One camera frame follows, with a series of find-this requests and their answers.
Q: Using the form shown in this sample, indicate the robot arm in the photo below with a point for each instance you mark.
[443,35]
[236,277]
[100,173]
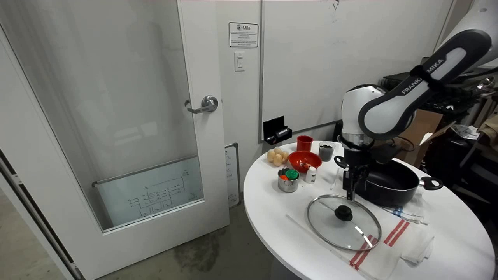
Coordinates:
[389,112]

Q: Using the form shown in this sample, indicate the small white bottle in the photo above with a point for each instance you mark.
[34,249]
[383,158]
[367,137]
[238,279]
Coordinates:
[310,175]

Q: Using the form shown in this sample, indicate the glass lid with black knob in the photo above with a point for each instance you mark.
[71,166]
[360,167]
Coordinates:
[350,229]

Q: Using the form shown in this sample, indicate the white towel with red stripes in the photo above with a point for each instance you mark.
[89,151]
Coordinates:
[393,249]

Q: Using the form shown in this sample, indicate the white door with glass pane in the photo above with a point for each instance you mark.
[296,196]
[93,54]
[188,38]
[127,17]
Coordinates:
[206,175]

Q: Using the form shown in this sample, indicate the black pot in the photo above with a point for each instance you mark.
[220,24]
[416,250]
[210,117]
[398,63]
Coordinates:
[389,186]

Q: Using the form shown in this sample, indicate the red cup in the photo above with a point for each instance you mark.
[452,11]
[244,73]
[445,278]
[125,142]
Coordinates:
[304,144]

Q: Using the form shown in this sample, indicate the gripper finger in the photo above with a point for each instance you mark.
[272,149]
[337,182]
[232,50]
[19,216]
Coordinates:
[363,177]
[351,188]

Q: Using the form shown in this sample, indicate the glass cup with dark contents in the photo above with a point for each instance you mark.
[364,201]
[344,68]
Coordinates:
[326,152]

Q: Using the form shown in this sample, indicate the white wall sign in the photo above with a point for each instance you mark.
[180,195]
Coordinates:
[243,35]

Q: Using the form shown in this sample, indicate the black marker holder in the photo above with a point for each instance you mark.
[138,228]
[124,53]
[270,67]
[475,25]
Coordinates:
[274,130]

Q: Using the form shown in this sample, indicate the white light switch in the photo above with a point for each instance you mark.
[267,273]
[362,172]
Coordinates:
[239,61]

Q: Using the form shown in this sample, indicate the metal cup with coloured toys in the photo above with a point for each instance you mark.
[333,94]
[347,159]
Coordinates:
[288,182]

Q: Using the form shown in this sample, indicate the small leaning whiteboard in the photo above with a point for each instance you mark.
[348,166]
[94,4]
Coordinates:
[232,175]

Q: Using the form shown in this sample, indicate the red bowl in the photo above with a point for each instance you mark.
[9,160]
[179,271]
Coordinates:
[299,158]

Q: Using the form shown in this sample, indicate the cardboard box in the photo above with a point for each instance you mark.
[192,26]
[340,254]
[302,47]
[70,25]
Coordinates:
[422,128]

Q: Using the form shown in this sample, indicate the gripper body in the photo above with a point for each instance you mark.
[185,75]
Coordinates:
[357,159]

